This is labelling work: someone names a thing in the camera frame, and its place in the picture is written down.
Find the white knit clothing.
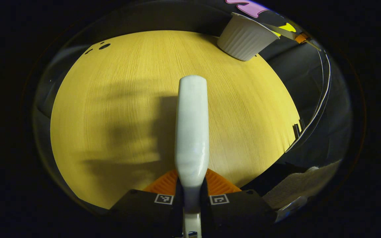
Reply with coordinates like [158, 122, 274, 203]
[263, 160, 341, 209]

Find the white ribbed garbage bin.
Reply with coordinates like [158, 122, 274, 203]
[217, 13, 280, 61]

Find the white dustpan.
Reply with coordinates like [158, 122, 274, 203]
[262, 22, 321, 51]

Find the thin gripper cable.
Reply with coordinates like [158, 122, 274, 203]
[285, 49, 332, 153]

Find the small white broom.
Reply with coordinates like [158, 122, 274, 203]
[175, 75, 210, 238]

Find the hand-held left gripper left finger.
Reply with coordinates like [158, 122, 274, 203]
[109, 169, 183, 238]

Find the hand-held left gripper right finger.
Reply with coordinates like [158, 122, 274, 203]
[200, 168, 277, 238]

